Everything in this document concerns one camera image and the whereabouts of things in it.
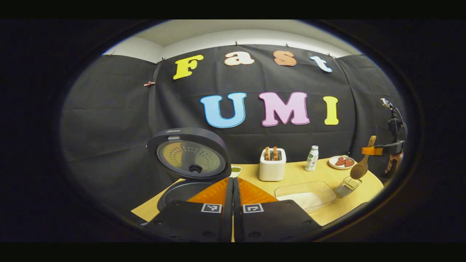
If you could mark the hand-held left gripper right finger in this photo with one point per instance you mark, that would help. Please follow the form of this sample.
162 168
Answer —
237 218

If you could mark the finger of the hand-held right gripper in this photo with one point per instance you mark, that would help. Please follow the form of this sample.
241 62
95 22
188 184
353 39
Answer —
369 151

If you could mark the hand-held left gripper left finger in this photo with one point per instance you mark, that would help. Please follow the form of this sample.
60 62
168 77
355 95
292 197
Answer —
227 218

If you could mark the wooden spoon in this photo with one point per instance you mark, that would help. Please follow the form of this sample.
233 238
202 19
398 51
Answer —
359 170

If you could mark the dark blue rice cooker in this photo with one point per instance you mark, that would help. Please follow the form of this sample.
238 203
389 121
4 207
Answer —
189 156

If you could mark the red meat slice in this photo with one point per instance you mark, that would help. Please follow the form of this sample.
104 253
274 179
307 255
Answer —
340 161
349 162

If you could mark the white round plate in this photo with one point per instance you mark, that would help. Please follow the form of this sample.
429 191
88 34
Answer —
332 163

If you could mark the white divided grain dish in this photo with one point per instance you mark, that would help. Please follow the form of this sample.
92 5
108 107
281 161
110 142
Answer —
236 169

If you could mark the white milk bottle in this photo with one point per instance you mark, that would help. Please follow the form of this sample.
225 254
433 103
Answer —
311 160

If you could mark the white toaster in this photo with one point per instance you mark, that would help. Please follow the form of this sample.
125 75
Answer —
272 171

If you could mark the clear plastic container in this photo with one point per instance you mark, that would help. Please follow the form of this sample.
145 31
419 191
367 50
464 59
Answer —
320 187

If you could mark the toasted bread slice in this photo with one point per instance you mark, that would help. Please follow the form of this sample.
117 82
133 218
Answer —
275 153
267 153

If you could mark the black backdrop cloth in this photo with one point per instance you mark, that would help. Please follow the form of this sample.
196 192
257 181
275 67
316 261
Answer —
109 109

